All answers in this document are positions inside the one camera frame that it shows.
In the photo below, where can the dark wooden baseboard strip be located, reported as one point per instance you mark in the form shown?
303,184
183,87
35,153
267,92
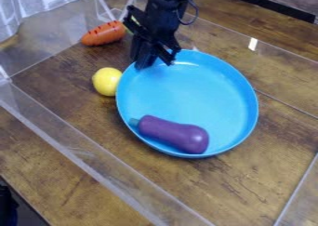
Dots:
289,11

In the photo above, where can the purple toy eggplant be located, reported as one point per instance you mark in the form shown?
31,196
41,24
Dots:
186,137

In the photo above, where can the orange toy carrot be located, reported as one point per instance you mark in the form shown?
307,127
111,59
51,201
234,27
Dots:
104,34

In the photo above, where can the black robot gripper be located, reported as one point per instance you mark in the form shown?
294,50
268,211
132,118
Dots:
152,27

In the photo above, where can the blue round plastic tray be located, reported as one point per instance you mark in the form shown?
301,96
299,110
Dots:
198,91

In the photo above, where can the clear acrylic enclosure wall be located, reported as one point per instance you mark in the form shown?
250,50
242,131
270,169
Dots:
84,170

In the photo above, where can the yellow toy lemon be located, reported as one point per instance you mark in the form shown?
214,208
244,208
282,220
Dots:
104,80

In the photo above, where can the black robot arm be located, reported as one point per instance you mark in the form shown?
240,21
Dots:
154,26

